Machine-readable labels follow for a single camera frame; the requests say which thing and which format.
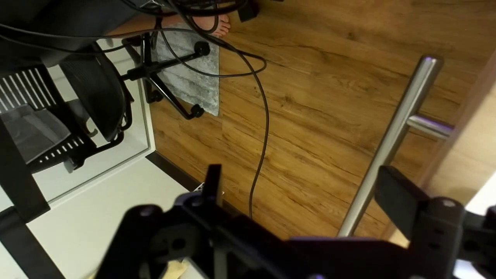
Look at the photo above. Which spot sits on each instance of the black office chair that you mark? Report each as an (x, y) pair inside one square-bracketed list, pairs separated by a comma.
[(42, 127)]

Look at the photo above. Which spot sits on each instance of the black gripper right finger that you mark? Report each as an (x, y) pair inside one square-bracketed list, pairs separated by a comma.
[(432, 224)]

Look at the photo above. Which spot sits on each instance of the bare foot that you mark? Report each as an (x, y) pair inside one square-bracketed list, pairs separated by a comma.
[(215, 24)]

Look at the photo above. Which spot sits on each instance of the silver drawer bar handle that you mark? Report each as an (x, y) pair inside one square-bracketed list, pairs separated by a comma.
[(404, 116)]

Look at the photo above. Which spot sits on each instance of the grey floor mat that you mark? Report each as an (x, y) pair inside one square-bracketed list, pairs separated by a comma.
[(190, 80)]

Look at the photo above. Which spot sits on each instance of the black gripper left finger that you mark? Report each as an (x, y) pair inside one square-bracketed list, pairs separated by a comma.
[(211, 186)]

